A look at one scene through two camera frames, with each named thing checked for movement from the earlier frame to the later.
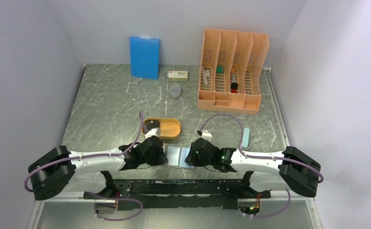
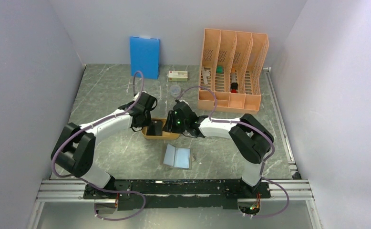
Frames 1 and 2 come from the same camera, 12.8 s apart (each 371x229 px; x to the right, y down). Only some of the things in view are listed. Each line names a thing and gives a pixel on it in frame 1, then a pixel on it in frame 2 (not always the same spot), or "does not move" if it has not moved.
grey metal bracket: x=206 y=73 does not move
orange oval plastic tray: x=170 y=128 does not move
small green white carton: x=178 y=76 does not move
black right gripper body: x=199 y=161 → x=174 y=125
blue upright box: x=145 y=54 does not move
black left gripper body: x=156 y=159 → x=146 y=120
